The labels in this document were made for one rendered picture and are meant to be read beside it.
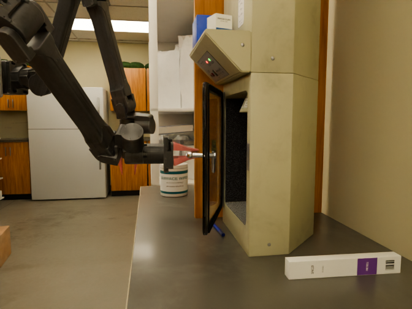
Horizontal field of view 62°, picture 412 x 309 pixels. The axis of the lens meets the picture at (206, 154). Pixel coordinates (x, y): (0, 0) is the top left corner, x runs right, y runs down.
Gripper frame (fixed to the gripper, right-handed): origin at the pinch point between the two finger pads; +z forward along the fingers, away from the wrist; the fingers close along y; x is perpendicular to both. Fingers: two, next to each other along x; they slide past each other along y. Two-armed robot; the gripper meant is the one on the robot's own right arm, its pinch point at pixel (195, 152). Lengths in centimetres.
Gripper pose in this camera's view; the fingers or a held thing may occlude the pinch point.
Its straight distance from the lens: 97.4
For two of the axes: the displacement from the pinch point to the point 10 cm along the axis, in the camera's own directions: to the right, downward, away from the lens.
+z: 9.9, -0.1, 1.5
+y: 0.0, -9.9, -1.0
